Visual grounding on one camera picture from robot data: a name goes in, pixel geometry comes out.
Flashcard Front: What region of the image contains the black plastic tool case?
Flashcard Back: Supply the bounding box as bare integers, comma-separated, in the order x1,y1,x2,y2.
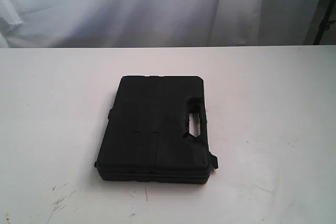
94,76,218,184

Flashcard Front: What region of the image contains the white backdrop curtain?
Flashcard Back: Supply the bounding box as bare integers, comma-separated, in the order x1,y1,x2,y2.
1,0,319,48

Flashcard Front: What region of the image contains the black metal stand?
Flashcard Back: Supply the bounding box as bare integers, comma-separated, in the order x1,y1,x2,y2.
313,0,335,45

